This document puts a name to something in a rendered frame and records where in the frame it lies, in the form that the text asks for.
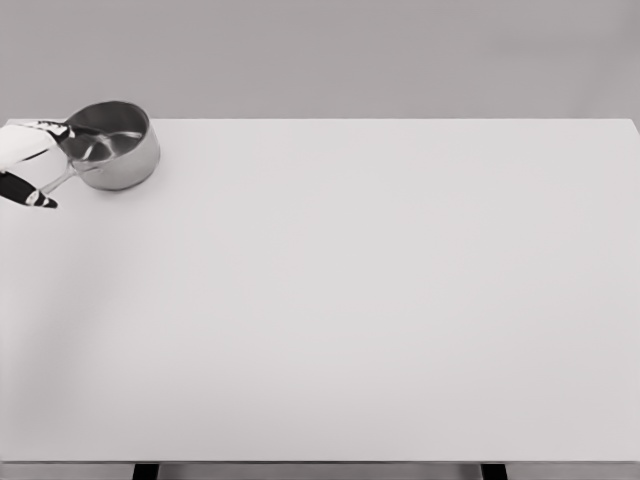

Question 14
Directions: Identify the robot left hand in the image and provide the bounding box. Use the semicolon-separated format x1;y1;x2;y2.
0;118;76;210

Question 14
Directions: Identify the steel saucepan with long handle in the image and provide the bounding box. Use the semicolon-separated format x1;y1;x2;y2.
25;100;162;207

